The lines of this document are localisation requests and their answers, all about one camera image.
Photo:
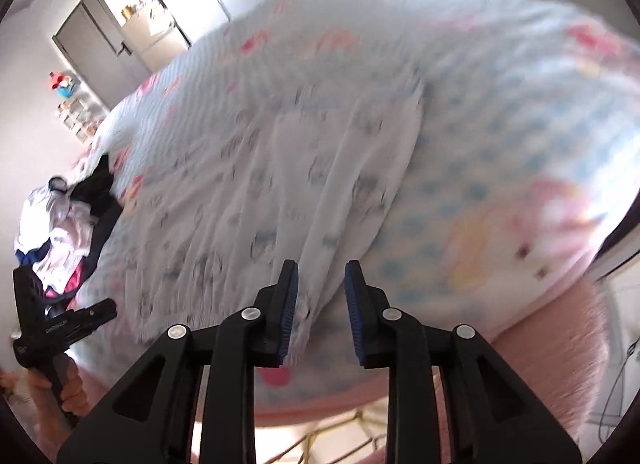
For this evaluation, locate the pile of clothes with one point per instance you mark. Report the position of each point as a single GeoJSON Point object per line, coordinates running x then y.
{"type": "Point", "coordinates": [60, 234]}

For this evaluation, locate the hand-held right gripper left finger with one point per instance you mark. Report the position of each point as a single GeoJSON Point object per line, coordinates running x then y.
{"type": "Point", "coordinates": [287, 314]}

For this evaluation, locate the pink fuzzy bed sheet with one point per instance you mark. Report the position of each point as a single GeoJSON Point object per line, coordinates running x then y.
{"type": "Point", "coordinates": [540, 369]}

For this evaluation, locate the small white shelf rack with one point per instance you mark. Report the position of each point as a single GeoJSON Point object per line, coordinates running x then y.
{"type": "Point", "coordinates": [80, 119]}

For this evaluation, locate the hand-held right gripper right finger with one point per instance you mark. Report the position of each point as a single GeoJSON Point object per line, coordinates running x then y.
{"type": "Point", "coordinates": [355, 314]}

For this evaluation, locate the red and blue plush toy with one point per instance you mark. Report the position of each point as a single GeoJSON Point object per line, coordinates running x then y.
{"type": "Point", "coordinates": [64, 84]}

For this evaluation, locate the silver refrigerator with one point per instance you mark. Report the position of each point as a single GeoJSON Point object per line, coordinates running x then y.
{"type": "Point", "coordinates": [150, 29]}

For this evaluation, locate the white cartoon print pajama top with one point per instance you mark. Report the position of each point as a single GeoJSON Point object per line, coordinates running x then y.
{"type": "Point", "coordinates": [260, 184]}

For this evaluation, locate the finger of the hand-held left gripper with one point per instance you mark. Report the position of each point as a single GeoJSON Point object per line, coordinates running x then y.
{"type": "Point", "coordinates": [97, 314]}

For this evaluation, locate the blue checked cartoon blanket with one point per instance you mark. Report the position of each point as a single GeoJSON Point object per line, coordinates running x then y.
{"type": "Point", "coordinates": [500, 119]}

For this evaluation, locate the person's left hand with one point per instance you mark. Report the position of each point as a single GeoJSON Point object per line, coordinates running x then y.
{"type": "Point", "coordinates": [75, 386]}

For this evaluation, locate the grey door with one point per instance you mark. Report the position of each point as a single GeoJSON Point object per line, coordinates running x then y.
{"type": "Point", "coordinates": [95, 49]}

